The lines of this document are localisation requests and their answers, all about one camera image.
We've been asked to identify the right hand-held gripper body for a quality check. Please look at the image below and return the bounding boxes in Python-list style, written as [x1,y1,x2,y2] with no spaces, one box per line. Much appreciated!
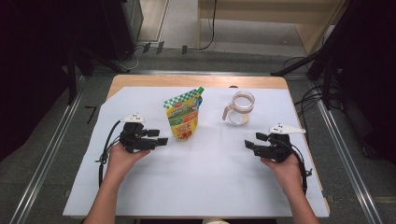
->
[252,122,307,164]

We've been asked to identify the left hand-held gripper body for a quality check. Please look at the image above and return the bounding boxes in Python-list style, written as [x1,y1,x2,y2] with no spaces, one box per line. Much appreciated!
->
[119,113,157,154]

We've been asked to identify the yellow spouted pouch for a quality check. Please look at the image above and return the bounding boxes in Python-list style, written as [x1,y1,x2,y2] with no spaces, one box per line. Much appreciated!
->
[163,86,205,142]

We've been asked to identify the clear glass jar hinged lid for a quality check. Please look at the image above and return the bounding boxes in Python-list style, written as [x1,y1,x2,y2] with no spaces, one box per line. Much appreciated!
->
[221,90,256,127]

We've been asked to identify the person's left hand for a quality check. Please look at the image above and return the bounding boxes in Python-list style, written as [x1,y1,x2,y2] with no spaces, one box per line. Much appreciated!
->
[106,143,152,185]

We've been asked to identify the person's right hand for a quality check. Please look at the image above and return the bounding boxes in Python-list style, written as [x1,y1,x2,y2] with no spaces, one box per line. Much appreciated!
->
[261,152,304,196]

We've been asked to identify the black metal stand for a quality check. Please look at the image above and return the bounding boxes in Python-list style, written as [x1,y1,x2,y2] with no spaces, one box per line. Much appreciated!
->
[63,46,129,105]
[270,0,354,110]

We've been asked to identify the black cabinet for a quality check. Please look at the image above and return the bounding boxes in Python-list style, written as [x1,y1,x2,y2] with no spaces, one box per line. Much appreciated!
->
[102,0,145,63]

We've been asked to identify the light wooden shelf unit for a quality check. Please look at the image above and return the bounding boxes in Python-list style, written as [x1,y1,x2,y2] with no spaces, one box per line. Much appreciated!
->
[196,0,347,56]

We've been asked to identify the dark curtain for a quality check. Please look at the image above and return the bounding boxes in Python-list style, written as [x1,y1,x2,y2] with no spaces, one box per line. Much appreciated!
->
[337,0,396,164]
[0,0,106,162]

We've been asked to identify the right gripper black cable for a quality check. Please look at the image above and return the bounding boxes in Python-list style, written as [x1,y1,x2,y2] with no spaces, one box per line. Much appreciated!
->
[276,138,313,196]

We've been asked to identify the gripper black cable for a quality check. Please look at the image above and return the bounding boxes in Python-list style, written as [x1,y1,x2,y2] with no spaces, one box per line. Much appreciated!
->
[276,138,313,196]
[94,119,123,189]

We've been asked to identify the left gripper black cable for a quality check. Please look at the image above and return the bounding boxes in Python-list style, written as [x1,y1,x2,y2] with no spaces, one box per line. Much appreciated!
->
[94,119,123,189]

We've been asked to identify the black floor cables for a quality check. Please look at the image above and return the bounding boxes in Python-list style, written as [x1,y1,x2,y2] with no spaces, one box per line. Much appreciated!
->
[293,84,327,126]

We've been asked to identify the metal floor rail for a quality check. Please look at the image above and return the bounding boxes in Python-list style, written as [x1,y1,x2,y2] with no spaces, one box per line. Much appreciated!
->
[310,81,385,224]
[92,69,313,77]
[8,89,84,224]

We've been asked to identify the white floor cable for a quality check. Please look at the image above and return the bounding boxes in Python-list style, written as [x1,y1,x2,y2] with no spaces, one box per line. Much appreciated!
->
[116,49,140,72]

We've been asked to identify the black hanging cable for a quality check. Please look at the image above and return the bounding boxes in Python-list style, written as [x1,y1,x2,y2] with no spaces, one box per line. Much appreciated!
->
[199,0,219,51]

